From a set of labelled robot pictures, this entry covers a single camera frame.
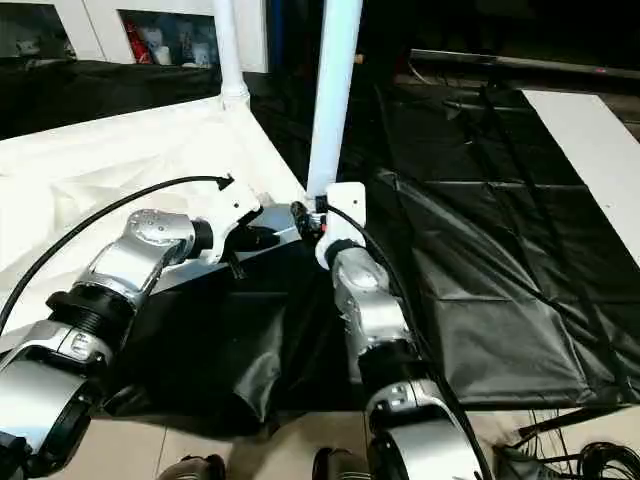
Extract dark rounded robot body part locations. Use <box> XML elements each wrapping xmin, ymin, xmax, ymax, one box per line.
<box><xmin>162</xmin><ymin>453</ymin><xmax>226</xmax><ymax>480</ymax></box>
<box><xmin>312</xmin><ymin>446</ymin><xmax>374</xmax><ymax>480</ymax></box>

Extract black glossy mat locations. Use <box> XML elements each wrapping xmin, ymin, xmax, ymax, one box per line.
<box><xmin>0</xmin><ymin>54</ymin><xmax>640</xmax><ymax>436</ymax></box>

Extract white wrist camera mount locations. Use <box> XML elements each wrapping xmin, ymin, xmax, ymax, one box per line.
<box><xmin>204</xmin><ymin>182</ymin><xmax>264</xmax><ymax>265</ymax></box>
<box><xmin>314</xmin><ymin>182</ymin><xmax>369</xmax><ymax>271</ymax></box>

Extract white plastic stool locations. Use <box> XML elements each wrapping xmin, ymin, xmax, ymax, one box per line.
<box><xmin>0</xmin><ymin>94</ymin><xmax>326</xmax><ymax>341</ymax></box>

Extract white flat board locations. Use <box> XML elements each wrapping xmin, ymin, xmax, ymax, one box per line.
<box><xmin>519</xmin><ymin>89</ymin><xmax>640</xmax><ymax>264</ymax></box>

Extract black floor device with label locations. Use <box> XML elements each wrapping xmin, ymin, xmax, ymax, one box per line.
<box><xmin>499</xmin><ymin>444</ymin><xmax>586</xmax><ymax>480</ymax></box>

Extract black metal table leg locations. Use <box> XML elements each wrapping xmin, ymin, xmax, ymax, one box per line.
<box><xmin>517</xmin><ymin>407</ymin><xmax>591</xmax><ymax>436</ymax></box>

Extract coiled black floor cables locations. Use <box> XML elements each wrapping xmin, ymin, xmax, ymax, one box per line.
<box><xmin>579</xmin><ymin>439</ymin><xmax>640</xmax><ymax>480</ymax></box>

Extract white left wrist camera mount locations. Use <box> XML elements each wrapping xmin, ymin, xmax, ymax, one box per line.
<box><xmin>204</xmin><ymin>182</ymin><xmax>264</xmax><ymax>265</ymax></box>

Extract white cabinet with glass doors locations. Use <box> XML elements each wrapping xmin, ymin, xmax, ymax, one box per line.
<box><xmin>0</xmin><ymin>0</ymin><xmax>271</xmax><ymax>74</ymax></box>

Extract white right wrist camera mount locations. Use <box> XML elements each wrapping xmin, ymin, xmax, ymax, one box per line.
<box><xmin>314</xmin><ymin>182</ymin><xmax>369</xmax><ymax>271</ymax></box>

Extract black horizontal bar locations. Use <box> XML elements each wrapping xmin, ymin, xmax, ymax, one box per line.
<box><xmin>409</xmin><ymin>48</ymin><xmax>640</xmax><ymax>81</ymax></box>

